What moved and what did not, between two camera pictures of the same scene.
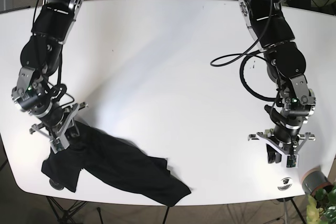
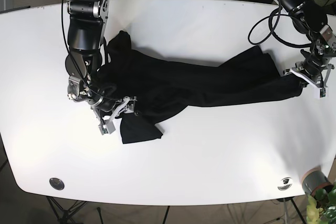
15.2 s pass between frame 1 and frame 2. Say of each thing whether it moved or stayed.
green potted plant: stayed
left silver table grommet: stayed
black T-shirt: moved
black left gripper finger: moved
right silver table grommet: stayed
